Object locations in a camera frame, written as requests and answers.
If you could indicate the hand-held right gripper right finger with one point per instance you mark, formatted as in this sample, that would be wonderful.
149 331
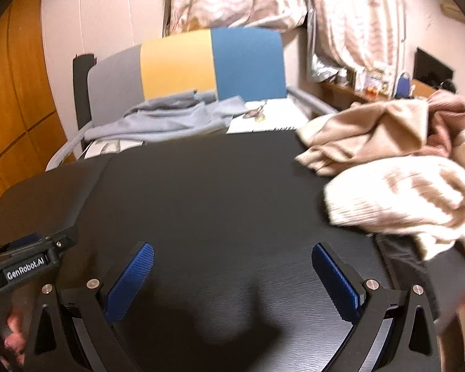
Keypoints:
337 286

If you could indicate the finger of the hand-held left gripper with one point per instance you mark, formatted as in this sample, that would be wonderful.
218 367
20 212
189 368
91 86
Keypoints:
64 240

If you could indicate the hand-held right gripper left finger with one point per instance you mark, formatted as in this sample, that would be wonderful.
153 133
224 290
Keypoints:
129 283

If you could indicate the cream knit sweater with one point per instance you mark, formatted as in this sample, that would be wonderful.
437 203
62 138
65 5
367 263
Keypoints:
391 193

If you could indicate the beige knit sweater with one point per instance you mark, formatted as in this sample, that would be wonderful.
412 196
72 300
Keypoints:
356 135

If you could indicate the person's left hand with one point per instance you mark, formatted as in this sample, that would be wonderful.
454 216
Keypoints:
14 333

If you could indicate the white cushion with blue stripe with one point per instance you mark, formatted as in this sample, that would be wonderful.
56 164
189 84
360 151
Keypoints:
108 148

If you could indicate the grey garment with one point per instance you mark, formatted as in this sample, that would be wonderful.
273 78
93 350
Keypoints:
170 124

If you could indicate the white printed cushion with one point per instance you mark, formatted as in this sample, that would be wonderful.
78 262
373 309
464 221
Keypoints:
278 118

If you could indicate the wooden shelf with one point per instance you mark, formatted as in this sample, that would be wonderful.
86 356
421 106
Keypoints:
340 93

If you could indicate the pink knit sweater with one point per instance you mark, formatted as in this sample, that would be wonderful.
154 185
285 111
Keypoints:
449 112

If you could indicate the row of small boxes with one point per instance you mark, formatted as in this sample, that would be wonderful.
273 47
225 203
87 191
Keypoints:
368 81

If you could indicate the grey yellow blue chair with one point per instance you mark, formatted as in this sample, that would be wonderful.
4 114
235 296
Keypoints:
178 62

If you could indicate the silver foil sheet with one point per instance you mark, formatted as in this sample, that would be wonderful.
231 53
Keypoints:
327 68

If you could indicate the black monitor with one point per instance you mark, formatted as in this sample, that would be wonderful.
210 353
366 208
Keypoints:
431 66

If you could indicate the white hooked pole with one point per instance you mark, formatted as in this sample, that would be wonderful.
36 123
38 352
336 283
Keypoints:
402 27

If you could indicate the floral curtain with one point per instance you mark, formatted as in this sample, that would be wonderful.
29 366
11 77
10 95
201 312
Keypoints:
352 15

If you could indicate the beige wall-mounted unit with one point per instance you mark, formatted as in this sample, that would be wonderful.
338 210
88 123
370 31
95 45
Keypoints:
453 11

